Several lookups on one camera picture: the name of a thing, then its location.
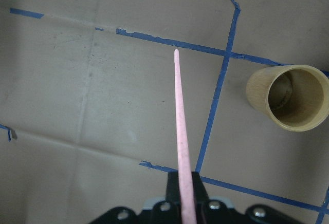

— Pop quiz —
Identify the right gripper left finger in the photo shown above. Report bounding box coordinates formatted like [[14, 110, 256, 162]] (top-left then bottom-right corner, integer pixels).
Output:
[[151, 172, 180, 223]]

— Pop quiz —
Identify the pink chopstick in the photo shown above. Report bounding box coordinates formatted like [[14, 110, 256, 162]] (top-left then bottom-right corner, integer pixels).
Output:
[[174, 49, 197, 223]]

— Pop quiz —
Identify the bamboo cup holder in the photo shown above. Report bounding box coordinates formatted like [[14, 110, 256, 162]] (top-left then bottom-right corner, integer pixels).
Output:
[[246, 65, 328, 132]]

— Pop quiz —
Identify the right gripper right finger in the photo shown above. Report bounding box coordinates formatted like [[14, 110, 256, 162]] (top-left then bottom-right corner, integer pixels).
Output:
[[192, 172, 226, 223]]

